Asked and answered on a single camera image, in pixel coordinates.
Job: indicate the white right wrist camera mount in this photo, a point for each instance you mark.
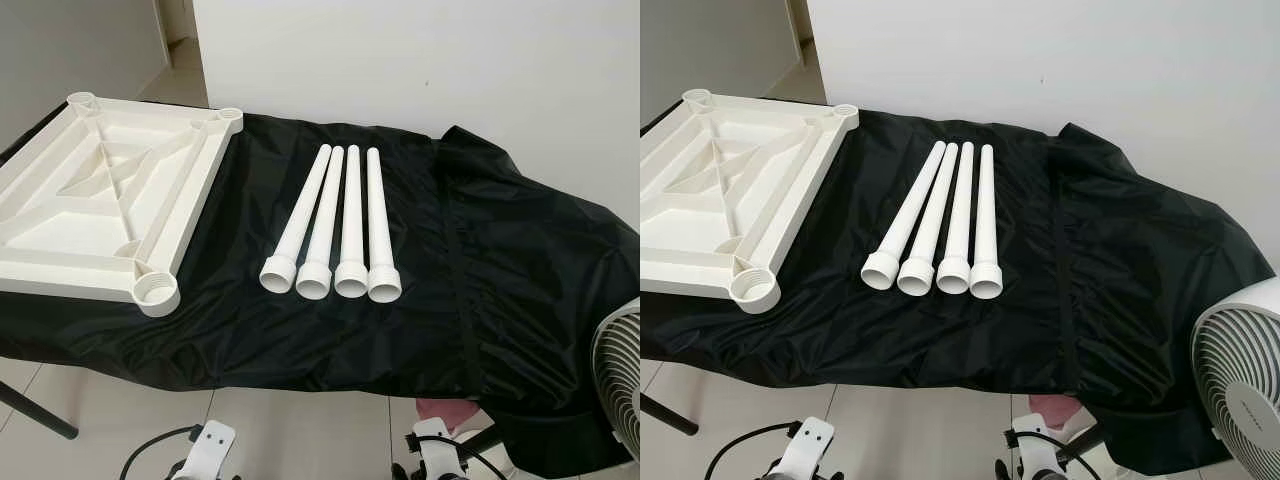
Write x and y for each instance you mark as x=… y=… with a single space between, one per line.
x=435 y=455
x=1035 y=455

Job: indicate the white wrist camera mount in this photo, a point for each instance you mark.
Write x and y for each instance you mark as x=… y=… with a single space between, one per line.
x=435 y=455
x=808 y=450
x=1035 y=455
x=212 y=450

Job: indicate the white round fan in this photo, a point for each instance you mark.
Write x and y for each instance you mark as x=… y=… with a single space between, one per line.
x=1240 y=370
x=620 y=370

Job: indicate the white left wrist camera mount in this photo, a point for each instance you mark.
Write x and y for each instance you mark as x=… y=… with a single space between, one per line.
x=212 y=450
x=808 y=450

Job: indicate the pink cushion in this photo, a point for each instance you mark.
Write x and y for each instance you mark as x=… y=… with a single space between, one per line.
x=1055 y=405
x=445 y=408

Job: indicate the white plastic table top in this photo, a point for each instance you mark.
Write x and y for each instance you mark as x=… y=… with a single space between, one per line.
x=70 y=270
x=690 y=265

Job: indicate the white door frame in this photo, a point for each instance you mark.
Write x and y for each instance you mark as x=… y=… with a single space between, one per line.
x=175 y=25
x=798 y=25

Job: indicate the black cloth table cover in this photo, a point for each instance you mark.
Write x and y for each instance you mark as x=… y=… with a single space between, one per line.
x=1080 y=300
x=450 y=300

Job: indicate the white plastic table leg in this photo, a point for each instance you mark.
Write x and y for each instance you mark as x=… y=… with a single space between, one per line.
x=930 y=215
x=322 y=220
x=350 y=220
x=958 y=215
x=986 y=215
x=300 y=210
x=910 y=205
x=379 y=220

